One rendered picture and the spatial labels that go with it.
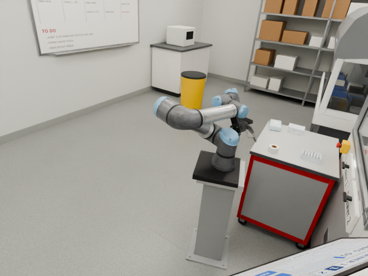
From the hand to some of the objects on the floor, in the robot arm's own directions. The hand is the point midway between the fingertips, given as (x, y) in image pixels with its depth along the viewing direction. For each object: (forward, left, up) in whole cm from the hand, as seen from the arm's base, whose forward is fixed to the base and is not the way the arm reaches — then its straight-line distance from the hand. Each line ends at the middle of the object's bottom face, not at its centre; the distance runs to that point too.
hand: (247, 143), depth 159 cm
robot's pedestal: (-12, -11, -92) cm, 93 cm away
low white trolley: (+50, +29, -92) cm, 109 cm away
